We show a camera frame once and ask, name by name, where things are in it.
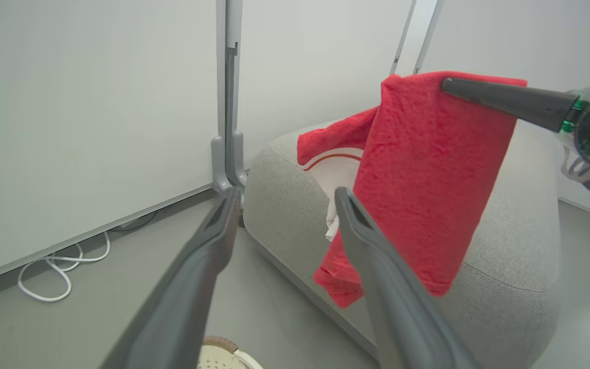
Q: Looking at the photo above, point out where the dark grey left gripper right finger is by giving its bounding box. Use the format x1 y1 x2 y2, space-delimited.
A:
334 187 480 369

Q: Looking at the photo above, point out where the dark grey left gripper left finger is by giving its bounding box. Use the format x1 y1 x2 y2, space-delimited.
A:
99 186 243 369

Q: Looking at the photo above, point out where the red cloth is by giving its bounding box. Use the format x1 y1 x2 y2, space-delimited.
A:
297 71 528 309

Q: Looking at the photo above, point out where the beige perforated laundry basket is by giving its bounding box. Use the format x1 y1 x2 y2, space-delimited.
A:
196 336 264 369

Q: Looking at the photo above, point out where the grey fabric pouf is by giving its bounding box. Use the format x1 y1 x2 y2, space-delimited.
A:
243 119 562 369

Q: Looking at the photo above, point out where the thin dark floor cable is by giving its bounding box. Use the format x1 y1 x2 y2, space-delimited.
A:
113 210 158 231

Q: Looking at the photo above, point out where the white coiled cable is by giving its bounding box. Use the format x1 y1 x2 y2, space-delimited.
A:
17 231 111 303

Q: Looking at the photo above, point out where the grey partition wall foot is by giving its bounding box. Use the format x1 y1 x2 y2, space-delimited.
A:
211 131 248 194

